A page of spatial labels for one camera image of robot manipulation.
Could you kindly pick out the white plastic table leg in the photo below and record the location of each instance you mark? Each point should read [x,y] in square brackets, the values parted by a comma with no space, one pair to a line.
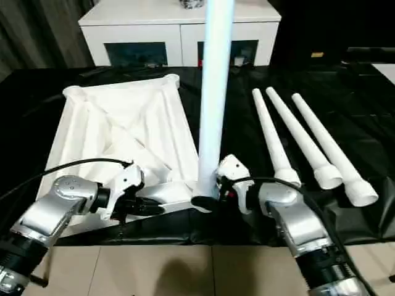
[271,138]
[216,92]
[327,145]
[296,132]

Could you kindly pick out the white plastic table top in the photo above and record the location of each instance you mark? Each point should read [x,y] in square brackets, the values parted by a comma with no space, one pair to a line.
[123,129]

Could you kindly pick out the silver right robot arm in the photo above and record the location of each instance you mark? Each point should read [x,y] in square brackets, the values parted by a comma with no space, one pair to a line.
[296,222]

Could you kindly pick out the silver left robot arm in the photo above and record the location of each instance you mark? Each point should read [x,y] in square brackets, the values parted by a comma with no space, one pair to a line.
[61,200]

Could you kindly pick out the black stand leg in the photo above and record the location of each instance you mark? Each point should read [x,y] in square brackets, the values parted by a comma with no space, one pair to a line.
[40,280]

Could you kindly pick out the black work mat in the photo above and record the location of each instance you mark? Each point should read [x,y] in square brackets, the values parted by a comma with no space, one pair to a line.
[308,92]

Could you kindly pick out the white cup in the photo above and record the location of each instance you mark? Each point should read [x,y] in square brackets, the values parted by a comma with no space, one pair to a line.
[238,60]

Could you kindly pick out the small yellow box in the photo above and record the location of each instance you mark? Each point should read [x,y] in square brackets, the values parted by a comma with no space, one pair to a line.
[317,55]

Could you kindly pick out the white sideboard cabinet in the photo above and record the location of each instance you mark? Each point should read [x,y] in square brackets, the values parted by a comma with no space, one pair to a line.
[139,31]

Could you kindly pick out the grey curtain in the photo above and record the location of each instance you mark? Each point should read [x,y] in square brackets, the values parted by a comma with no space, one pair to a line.
[40,34]

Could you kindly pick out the grey tangled bundle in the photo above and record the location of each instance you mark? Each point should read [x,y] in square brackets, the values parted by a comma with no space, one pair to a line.
[191,3]

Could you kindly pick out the white side table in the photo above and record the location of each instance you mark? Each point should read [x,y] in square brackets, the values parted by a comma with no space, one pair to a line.
[385,72]

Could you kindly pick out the dark low bench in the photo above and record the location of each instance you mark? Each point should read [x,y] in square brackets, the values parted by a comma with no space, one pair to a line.
[370,54]

